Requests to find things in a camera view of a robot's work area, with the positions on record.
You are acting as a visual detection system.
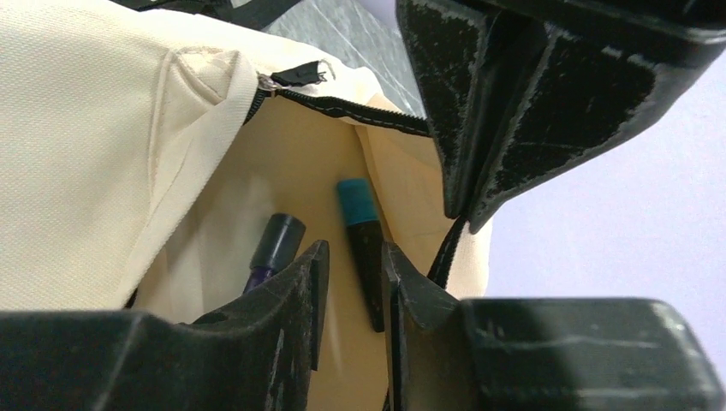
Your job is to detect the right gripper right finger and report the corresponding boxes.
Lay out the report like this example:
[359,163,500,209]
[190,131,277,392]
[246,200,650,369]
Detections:
[382,243,725,410]

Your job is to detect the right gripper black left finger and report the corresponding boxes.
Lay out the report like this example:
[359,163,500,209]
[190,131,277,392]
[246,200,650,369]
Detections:
[1,241,330,410]

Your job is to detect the beige canvas backpack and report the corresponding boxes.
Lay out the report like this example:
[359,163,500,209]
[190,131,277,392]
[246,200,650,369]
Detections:
[0,0,493,411]

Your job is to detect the blue black marker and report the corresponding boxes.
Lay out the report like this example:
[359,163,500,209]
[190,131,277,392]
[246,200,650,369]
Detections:
[336,178,385,332]

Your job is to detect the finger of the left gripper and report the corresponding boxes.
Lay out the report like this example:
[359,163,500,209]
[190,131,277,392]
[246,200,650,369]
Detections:
[468,1,725,231]
[396,1,499,218]

